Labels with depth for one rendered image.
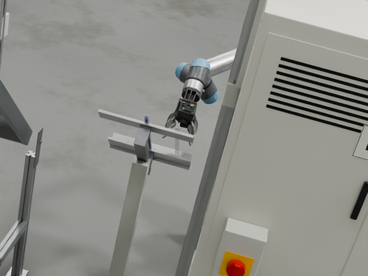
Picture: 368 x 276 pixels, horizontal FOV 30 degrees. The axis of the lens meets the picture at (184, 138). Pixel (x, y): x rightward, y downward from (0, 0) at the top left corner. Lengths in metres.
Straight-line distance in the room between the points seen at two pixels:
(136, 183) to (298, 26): 1.30
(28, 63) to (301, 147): 3.80
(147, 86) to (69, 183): 1.50
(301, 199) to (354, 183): 0.12
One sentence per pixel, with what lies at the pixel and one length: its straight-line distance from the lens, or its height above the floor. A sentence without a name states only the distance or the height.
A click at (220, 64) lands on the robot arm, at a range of 2.85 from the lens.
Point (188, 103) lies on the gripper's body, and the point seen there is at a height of 1.05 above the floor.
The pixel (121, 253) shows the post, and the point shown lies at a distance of 2.78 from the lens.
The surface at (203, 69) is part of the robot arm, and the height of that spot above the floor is 1.13.
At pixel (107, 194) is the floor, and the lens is 3.80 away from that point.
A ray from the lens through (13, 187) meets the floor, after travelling 3.75.
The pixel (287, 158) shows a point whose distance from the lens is 1.55.
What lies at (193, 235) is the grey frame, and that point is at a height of 0.84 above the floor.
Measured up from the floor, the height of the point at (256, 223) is 1.22.
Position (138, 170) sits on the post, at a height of 0.79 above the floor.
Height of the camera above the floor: 2.12
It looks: 28 degrees down
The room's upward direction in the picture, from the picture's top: 14 degrees clockwise
